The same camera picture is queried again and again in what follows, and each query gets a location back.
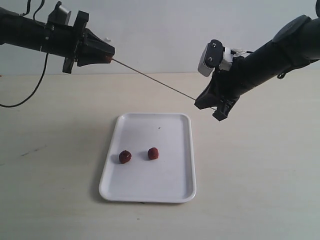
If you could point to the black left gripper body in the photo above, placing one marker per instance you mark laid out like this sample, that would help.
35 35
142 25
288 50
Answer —
63 40

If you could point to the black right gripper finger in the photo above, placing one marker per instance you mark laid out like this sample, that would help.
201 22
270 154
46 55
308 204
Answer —
222 110
211 95

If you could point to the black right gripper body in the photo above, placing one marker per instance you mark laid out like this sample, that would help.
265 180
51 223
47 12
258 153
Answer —
229 80

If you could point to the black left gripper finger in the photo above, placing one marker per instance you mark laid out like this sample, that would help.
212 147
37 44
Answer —
96 46
91 59

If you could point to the dark red fruit piece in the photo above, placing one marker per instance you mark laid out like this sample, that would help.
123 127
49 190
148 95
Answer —
109 59

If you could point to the thin metal skewer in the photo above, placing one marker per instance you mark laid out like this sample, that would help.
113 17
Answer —
113 60

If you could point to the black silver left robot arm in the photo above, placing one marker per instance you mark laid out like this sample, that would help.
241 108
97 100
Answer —
20 31

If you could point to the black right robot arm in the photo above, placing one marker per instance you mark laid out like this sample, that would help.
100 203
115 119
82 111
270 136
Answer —
295 46

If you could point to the white rectangular plastic tray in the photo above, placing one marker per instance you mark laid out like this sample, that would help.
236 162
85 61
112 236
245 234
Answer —
169 179

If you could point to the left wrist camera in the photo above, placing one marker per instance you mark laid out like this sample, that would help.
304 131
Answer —
60 15

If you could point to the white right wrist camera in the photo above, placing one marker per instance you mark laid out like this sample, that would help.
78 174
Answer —
216 56

